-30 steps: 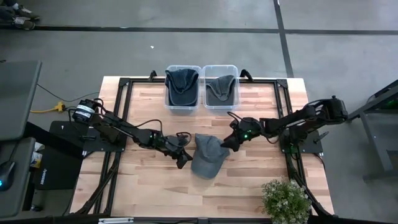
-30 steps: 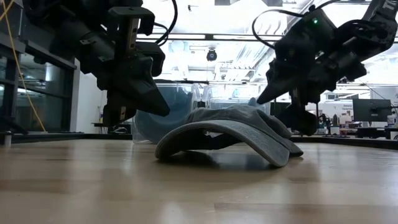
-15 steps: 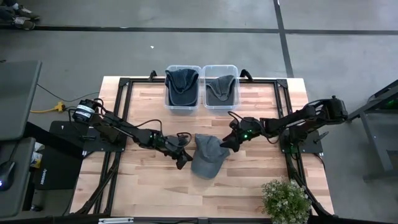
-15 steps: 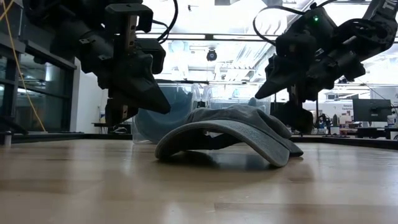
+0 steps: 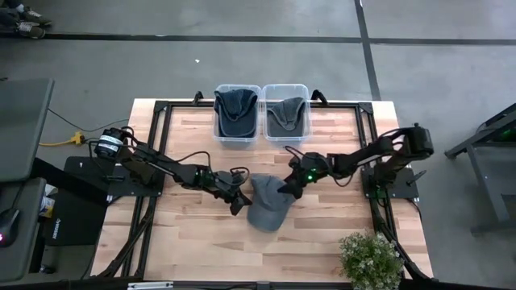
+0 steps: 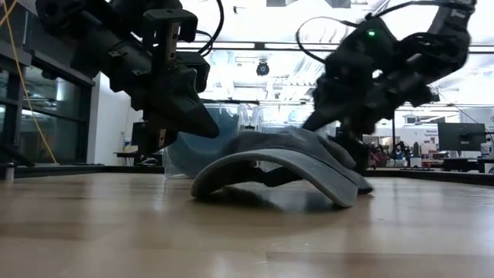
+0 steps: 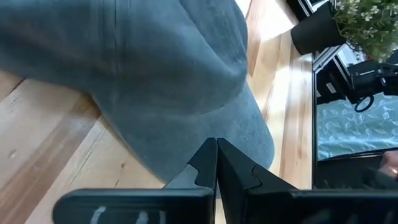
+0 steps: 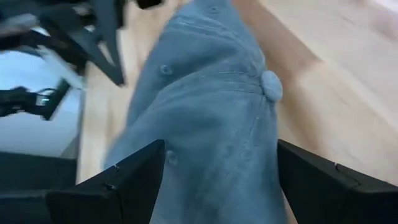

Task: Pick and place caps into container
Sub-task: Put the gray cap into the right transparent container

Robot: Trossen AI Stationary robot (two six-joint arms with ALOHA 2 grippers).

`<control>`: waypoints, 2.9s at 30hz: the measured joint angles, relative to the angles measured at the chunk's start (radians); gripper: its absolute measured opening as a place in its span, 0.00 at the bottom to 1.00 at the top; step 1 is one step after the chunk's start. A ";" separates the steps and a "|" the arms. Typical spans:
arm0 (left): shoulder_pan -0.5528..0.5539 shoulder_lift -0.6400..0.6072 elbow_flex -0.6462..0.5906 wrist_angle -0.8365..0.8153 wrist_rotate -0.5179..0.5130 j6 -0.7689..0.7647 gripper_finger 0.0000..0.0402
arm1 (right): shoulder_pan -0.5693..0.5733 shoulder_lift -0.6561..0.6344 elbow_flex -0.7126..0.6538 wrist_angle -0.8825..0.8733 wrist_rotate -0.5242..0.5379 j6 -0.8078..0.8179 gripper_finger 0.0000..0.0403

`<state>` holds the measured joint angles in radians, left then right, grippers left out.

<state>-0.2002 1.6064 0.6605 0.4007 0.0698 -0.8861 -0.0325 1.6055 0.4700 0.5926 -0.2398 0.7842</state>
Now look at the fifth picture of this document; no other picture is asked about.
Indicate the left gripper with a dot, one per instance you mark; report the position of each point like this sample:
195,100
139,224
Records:
227,185

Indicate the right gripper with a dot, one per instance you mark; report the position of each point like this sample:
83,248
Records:
310,169

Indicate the slate gray baseball cap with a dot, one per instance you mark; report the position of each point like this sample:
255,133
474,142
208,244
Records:
268,209

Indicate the light gray baseball cap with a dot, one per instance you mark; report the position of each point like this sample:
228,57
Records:
287,113

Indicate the dark navy baseball cap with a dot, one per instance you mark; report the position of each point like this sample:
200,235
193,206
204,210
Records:
235,117

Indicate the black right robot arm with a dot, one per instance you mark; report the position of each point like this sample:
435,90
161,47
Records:
363,159

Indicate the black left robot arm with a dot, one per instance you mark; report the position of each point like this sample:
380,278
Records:
161,165

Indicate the clear plastic storage bin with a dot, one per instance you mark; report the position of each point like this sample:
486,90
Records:
286,86
237,86

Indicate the potted green plant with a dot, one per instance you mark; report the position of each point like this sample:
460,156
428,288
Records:
371,262

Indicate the black box with logo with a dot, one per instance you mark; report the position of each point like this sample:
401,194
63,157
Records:
76,221

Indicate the gray metal stand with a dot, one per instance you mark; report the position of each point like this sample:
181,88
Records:
488,161

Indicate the gray desk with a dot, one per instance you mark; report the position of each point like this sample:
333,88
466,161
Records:
22,125
24,249

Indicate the black computer mouse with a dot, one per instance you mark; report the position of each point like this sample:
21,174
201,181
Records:
8,227

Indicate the person's shoe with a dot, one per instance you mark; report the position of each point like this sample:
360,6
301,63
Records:
30,30
37,17

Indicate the black frame clamp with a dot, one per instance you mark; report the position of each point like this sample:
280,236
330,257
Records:
319,96
198,98

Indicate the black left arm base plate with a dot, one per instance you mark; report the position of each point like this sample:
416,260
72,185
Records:
133,189

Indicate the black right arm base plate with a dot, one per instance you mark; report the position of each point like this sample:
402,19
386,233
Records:
405,189

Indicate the black aluminium table frame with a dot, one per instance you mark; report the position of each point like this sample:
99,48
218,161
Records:
185,104

